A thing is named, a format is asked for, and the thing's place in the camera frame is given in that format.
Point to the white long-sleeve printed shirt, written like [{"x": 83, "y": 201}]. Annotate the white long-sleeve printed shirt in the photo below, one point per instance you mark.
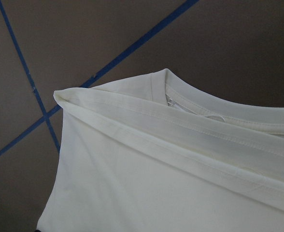
[{"x": 151, "y": 153}]

